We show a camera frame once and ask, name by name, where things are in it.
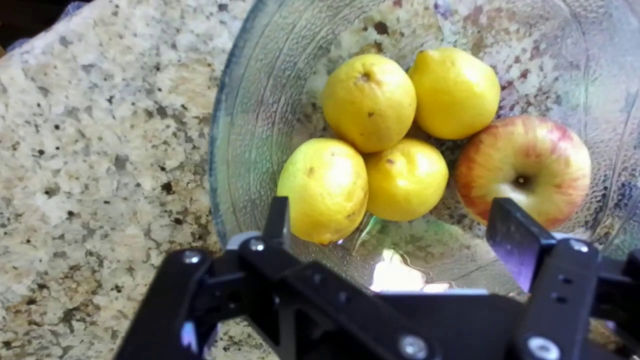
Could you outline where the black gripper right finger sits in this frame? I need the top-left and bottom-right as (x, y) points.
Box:
(486, 196), (640, 360)

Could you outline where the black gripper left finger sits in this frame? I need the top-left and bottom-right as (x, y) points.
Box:
(113, 196), (444, 360)

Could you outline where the yellow lemon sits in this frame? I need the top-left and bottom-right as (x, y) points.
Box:
(408, 45), (503, 142)
(319, 51), (417, 156)
(275, 135), (369, 245)
(363, 135), (449, 224)

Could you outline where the clear glass bowl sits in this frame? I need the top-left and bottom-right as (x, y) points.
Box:
(207, 0), (640, 296)

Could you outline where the red yellow apple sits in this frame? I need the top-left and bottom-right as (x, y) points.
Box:
(454, 113), (594, 231)

